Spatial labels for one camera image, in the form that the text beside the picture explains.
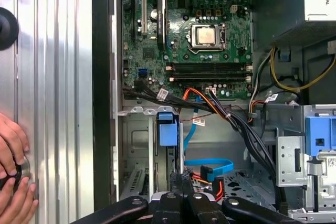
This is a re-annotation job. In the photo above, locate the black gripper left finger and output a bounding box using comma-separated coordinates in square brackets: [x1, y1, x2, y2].
[69, 172, 188, 224]

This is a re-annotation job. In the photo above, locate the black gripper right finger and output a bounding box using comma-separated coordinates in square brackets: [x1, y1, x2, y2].
[183, 173, 303, 224]

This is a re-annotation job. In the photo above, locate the hard disk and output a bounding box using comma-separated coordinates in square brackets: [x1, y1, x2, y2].
[156, 112, 184, 183]

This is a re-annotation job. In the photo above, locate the round black tool blue ring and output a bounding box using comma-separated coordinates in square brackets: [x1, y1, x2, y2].
[0, 155, 34, 190]

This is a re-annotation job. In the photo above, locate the metal disk bay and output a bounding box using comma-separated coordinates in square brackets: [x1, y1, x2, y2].
[117, 105, 184, 201]

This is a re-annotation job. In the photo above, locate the person's right hand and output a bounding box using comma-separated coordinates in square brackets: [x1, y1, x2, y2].
[0, 176, 39, 224]

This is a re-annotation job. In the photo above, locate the person's left hand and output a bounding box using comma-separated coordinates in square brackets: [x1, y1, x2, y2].
[0, 112, 30, 180]

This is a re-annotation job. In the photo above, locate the grey metal drive cage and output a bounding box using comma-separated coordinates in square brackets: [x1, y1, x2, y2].
[274, 104, 336, 219]

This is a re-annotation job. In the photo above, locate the black RAM slot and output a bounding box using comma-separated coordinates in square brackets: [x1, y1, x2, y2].
[169, 72, 252, 82]
[165, 62, 253, 72]

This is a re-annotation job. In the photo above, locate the blue plastic drive latch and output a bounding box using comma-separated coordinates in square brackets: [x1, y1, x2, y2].
[304, 113, 336, 156]

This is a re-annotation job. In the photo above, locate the black PC case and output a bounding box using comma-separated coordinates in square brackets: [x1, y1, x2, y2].
[91, 0, 336, 224]

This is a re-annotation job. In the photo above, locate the CPU socket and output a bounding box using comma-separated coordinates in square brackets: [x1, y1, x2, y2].
[189, 23, 228, 52]

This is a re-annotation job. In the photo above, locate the silver CPU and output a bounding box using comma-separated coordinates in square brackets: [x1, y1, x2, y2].
[197, 27, 218, 45]

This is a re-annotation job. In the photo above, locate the black graphics card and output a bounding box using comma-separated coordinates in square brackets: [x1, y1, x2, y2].
[156, 0, 167, 51]

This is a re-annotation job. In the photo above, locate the black expansion slot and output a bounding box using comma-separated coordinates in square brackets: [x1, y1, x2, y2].
[129, 0, 136, 41]

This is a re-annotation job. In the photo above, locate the white expansion slot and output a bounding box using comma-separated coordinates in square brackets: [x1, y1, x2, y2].
[141, 0, 148, 37]

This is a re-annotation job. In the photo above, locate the green motherboard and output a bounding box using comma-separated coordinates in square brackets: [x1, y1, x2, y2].
[122, 0, 254, 101]

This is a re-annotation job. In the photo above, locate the grey power supply unit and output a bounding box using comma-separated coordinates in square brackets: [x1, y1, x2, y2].
[250, 0, 336, 41]

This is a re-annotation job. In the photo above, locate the black round knob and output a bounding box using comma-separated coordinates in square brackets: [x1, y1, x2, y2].
[0, 7, 19, 51]

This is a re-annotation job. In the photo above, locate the orange power wire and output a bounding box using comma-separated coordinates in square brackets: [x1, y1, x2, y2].
[178, 87, 225, 199]

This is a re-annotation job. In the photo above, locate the blue data wire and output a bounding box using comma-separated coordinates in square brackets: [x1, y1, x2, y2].
[183, 94, 235, 183]

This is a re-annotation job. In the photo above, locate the black cable bundle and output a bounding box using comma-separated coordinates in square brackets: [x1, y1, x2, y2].
[123, 79, 287, 209]

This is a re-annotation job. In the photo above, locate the yellow wire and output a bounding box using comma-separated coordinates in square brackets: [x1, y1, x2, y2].
[269, 47, 336, 93]

